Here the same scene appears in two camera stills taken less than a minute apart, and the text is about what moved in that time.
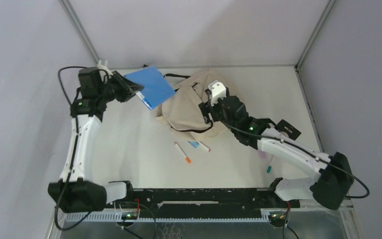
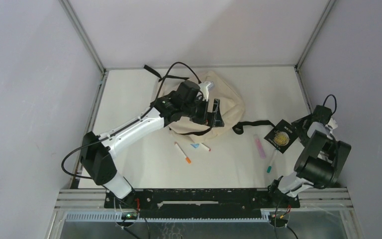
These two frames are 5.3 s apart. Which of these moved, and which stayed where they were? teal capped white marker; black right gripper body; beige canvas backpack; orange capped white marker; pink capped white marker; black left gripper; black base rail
Moved: black right gripper body; beige canvas backpack; black left gripper
Stayed: black base rail; pink capped white marker; teal capped white marker; orange capped white marker
